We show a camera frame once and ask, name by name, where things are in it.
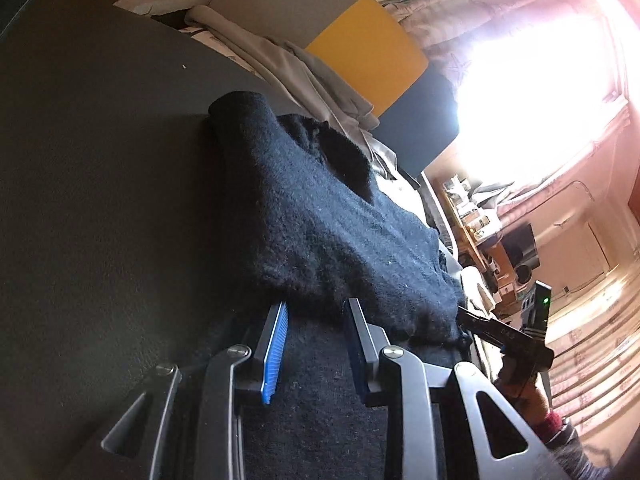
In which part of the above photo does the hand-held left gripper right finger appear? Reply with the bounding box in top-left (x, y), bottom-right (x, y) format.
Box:
top-left (342, 298), bottom-right (553, 480)

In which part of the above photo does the black speaker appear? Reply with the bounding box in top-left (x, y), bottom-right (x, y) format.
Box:
top-left (500, 224), bottom-right (542, 287)

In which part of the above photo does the patterned curtain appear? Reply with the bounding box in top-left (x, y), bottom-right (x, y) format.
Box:
top-left (382, 0), bottom-right (640, 211)

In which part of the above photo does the grey yellow blue headboard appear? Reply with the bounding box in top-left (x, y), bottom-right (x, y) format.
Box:
top-left (55, 0), bottom-right (461, 173)

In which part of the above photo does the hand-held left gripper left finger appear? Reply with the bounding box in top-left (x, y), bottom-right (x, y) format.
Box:
top-left (100, 301), bottom-right (291, 480)

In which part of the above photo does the pile of grey clothes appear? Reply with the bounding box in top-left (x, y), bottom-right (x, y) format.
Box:
top-left (182, 5), bottom-right (401, 181)

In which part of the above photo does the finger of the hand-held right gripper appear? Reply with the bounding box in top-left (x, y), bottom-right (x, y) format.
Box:
top-left (457, 307), bottom-right (507, 347)

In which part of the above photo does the black knit sweater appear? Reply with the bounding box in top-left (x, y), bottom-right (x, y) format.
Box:
top-left (190, 91), bottom-right (470, 480)

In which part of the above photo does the person's right hand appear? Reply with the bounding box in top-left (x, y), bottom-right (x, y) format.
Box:
top-left (492, 349), bottom-right (549, 417)

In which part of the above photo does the wooden shelf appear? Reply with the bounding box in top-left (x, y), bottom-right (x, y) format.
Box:
top-left (440, 175), bottom-right (507, 273)

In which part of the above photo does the person's right forearm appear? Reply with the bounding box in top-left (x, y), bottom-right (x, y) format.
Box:
top-left (529, 406), bottom-right (617, 480)

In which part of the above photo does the beige cloth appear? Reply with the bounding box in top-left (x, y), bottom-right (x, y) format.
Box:
top-left (459, 265), bottom-right (497, 312)

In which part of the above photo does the clutter of small shelf things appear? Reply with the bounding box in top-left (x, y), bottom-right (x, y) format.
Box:
top-left (442, 175), bottom-right (502, 242)

